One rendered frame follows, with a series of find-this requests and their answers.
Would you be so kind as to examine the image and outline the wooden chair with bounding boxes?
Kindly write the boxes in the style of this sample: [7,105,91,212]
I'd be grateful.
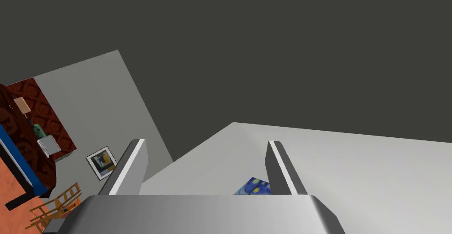
[25,182,83,233]

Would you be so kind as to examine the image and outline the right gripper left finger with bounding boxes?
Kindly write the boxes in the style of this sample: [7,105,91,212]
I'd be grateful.
[98,139,148,196]

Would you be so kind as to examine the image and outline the blue and yellow wall picture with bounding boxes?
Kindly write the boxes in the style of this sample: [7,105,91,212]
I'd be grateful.
[234,177,272,196]

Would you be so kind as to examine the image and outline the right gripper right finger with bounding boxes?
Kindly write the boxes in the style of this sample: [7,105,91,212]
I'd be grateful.
[265,140,308,196]

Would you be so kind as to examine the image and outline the white framed wall picture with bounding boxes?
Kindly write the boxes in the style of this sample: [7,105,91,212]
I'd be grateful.
[86,146,118,181]

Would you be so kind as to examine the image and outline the bed with dark red cover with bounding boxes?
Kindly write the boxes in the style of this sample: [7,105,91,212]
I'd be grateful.
[0,77,78,211]

